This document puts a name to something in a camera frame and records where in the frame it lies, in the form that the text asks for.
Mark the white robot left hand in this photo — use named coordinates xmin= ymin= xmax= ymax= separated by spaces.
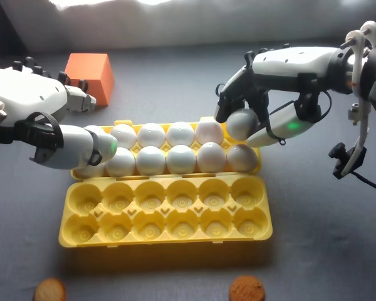
xmin=0 ymin=57 xmax=118 ymax=170

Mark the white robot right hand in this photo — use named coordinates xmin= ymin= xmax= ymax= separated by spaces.
xmin=214 ymin=45 xmax=341 ymax=147

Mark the white egg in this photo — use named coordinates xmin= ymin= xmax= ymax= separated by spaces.
xmin=137 ymin=122 xmax=167 ymax=147
xmin=76 ymin=161 xmax=107 ymax=178
xmin=196 ymin=142 xmax=227 ymax=173
xmin=195 ymin=120 xmax=224 ymax=145
xmin=109 ymin=124 xmax=137 ymax=149
xmin=226 ymin=108 xmax=261 ymax=141
xmin=135 ymin=145 xmax=167 ymax=175
xmin=83 ymin=124 xmax=106 ymax=134
xmin=165 ymin=144 xmax=197 ymax=174
xmin=165 ymin=121 xmax=196 ymax=147
xmin=227 ymin=144 xmax=258 ymax=172
xmin=106 ymin=147 xmax=137 ymax=176

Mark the yellow egg carton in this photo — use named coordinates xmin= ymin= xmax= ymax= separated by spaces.
xmin=59 ymin=116 xmax=273 ymax=249

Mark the orange cube block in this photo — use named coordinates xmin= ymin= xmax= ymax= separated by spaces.
xmin=65 ymin=52 xmax=115 ymax=107

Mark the grey table cloth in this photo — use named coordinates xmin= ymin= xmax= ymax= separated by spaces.
xmin=0 ymin=40 xmax=376 ymax=301

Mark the pale round cracker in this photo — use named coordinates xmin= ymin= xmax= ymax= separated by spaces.
xmin=33 ymin=277 xmax=67 ymax=301

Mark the brown round cookie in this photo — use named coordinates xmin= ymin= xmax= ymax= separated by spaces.
xmin=229 ymin=275 xmax=266 ymax=301

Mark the black camera cable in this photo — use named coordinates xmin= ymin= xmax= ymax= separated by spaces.
xmin=352 ymin=169 xmax=376 ymax=198

